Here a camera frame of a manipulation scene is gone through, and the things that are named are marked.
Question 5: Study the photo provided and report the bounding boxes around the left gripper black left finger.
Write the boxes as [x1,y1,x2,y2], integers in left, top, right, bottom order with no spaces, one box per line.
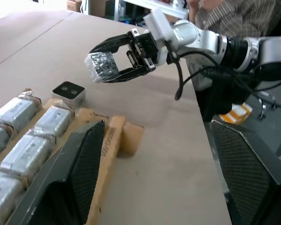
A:
[7,119,106,225]

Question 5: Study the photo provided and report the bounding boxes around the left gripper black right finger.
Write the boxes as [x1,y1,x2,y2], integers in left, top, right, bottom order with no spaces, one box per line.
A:
[210,119,281,225]

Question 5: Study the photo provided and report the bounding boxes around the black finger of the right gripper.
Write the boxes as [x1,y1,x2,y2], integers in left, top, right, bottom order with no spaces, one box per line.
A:
[101,66,156,84]
[88,31,134,54]

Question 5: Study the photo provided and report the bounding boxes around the brown cardboard box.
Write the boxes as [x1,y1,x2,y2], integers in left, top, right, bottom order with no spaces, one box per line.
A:
[66,0,91,13]

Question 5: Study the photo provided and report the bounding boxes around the cardboard divider tray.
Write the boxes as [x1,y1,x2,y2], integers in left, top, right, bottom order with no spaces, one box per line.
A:
[0,88,145,225]

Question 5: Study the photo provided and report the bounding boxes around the yellow and white box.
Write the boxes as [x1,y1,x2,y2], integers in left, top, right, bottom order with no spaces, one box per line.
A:
[218,103,253,125]

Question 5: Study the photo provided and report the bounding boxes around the person in striped shirt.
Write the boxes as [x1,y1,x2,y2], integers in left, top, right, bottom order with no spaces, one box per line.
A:
[184,0,281,91]

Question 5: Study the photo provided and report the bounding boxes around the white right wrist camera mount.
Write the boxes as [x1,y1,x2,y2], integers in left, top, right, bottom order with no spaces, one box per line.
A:
[143,7,178,65]

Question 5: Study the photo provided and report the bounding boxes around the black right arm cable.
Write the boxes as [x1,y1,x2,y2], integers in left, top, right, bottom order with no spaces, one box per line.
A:
[174,51,281,101]

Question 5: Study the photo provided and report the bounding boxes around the unwrapped silver camera black face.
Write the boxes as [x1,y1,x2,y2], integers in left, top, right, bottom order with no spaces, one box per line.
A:
[51,81,86,110]

